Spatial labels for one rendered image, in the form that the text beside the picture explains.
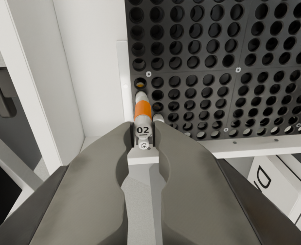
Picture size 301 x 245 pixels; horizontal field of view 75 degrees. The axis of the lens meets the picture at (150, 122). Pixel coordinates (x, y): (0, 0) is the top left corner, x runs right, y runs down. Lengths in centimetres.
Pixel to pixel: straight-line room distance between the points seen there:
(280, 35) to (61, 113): 24
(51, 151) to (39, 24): 12
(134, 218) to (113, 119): 172
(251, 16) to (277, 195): 28
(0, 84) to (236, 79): 23
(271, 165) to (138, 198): 147
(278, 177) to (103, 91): 30
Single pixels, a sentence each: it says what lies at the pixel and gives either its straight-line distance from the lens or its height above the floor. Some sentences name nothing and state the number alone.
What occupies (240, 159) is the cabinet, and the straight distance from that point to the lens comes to 52.
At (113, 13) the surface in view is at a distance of 26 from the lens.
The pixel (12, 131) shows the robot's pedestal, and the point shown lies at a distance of 63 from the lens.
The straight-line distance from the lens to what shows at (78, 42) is 27.
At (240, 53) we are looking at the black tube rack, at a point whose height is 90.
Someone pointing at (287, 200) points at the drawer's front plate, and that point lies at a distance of 38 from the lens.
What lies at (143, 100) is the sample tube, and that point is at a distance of 15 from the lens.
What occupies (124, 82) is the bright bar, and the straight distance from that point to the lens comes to 26.
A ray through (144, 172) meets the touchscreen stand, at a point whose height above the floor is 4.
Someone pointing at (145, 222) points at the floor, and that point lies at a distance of 205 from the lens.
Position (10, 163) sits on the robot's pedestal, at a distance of 54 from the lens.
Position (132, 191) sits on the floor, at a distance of 170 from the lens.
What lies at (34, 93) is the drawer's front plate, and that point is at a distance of 20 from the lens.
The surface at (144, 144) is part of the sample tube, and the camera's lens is 23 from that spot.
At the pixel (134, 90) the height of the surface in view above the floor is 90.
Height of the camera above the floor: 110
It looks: 59 degrees down
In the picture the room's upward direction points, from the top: 172 degrees clockwise
